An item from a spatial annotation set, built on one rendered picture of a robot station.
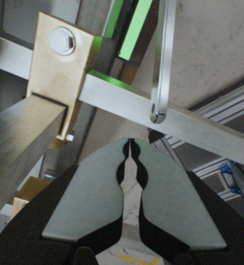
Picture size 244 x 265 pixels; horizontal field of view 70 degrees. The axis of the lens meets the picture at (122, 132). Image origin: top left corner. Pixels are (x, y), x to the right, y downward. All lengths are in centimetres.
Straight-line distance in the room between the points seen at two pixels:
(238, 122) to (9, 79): 97
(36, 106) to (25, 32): 30
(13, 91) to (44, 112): 34
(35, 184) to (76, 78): 22
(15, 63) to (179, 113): 18
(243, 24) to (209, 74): 26
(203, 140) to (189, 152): 82
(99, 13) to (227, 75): 94
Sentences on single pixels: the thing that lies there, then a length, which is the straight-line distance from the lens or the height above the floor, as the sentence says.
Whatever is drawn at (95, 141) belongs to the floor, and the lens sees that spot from 122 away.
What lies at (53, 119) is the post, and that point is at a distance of 16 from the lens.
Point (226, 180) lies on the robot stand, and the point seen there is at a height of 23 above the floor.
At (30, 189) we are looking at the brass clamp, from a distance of 33.
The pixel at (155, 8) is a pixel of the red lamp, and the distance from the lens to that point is 33.
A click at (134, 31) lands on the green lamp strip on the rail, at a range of 33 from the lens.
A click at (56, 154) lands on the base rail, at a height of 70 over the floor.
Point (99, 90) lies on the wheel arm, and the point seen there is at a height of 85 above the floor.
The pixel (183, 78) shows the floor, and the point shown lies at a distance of 109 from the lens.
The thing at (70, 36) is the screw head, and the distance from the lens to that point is 18.
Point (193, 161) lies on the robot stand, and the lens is 108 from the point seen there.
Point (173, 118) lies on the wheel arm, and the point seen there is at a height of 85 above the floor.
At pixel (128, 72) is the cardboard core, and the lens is 96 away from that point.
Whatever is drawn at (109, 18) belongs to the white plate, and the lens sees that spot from 23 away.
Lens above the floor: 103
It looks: 62 degrees down
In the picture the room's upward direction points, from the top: 175 degrees counter-clockwise
